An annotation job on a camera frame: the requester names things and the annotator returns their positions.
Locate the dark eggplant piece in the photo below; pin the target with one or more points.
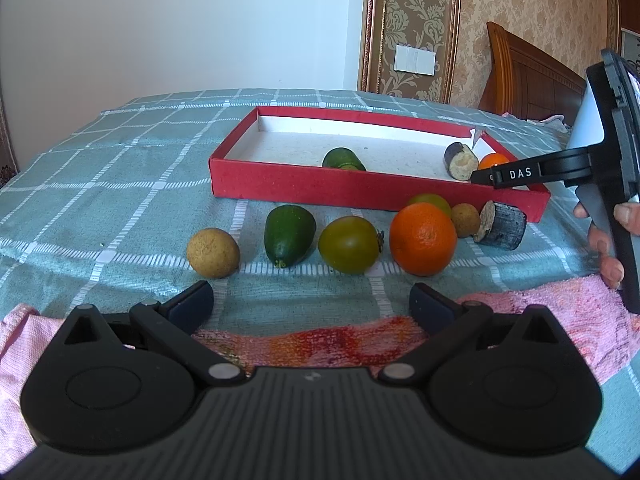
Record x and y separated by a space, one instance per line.
505 227

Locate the person's right hand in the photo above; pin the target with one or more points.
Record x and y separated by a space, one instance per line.
600 246

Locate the crumpled clothes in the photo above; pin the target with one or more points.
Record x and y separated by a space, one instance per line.
550 121

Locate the small orange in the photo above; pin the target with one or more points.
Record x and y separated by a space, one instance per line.
492 161

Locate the red cardboard box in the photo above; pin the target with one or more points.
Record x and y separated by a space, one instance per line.
350 195

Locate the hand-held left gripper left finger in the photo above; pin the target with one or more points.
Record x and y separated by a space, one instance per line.
192 304

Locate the green avocado in box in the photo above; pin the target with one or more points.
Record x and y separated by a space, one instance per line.
340 159

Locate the green tomato with stem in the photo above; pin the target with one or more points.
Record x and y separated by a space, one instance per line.
347 245

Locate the wooden headboard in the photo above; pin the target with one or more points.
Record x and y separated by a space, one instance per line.
525 75

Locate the green checkered bed blanket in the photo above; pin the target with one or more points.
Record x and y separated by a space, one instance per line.
125 170

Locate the large orange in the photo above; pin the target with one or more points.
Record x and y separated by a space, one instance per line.
422 240

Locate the small round brown fruit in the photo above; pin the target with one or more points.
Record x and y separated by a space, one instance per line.
462 220

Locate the white wall switch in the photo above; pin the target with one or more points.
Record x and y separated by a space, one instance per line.
415 59

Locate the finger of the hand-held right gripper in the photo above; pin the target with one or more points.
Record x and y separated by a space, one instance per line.
520 173

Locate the gold framed wallpaper panel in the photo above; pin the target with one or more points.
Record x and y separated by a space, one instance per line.
415 10

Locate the eggplant piece with pale cut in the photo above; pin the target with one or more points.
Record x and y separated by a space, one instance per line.
457 160

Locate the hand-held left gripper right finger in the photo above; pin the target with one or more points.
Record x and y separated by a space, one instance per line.
430 305

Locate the dark green avocado on cloth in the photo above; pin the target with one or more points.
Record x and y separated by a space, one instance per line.
289 235

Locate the large round brown fruit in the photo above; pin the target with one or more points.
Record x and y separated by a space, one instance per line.
213 253

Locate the pink towel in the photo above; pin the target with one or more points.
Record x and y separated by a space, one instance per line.
550 305

